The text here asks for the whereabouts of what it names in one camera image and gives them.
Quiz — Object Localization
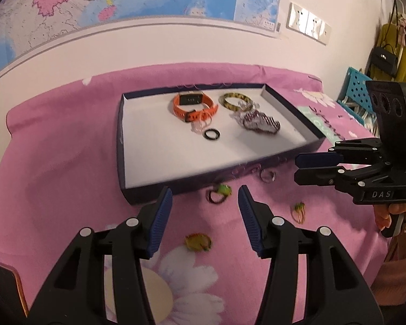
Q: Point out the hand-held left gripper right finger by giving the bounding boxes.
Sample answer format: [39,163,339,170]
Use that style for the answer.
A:
[237,184,384,325]

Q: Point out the phone with orange case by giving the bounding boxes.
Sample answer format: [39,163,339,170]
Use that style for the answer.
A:
[0,261,30,319]

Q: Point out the crystal and garnet bead bracelets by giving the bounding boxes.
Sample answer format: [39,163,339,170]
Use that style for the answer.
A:
[240,110,281,135]

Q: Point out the white wall outlet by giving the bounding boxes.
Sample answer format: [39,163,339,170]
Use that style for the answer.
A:
[304,11,320,38]
[286,2,308,33]
[316,20,333,45]

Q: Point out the pink flower print blanket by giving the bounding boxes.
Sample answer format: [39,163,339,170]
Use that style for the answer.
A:
[0,61,396,325]

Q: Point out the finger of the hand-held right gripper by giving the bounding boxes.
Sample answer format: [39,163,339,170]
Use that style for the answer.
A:
[294,167,386,190]
[295,138,389,170]

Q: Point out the blue perforated plastic crate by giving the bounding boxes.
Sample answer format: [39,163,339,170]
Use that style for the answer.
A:
[336,67,381,132]

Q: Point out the person's right hand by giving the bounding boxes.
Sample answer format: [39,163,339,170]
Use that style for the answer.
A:
[374,198,406,233]

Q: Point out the yellow amber ring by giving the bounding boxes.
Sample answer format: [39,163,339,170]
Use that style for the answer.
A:
[184,232,213,253]

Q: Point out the navy cardboard box tray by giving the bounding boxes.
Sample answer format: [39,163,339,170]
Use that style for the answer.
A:
[117,82,326,205]

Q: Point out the green bead wire ring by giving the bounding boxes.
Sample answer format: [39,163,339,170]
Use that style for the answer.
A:
[291,201,307,225]

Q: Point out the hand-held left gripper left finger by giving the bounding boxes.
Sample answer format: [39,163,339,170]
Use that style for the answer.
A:
[29,186,174,325]

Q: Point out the black handbag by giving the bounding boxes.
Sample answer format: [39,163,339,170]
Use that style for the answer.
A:
[369,44,401,78]

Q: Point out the orange strap smartwatch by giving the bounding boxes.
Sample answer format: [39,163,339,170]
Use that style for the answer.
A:
[172,91,219,123]

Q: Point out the tortoiseshell bangle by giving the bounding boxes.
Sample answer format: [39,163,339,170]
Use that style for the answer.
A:
[221,92,253,112]

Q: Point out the dark ring with green flower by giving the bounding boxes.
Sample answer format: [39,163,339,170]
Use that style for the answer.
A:
[206,183,232,205]

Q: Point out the small pink hanging ornament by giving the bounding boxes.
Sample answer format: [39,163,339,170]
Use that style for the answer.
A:
[397,15,406,46]

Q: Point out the person's right forearm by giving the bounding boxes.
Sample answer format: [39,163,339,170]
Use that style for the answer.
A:
[369,210,406,312]

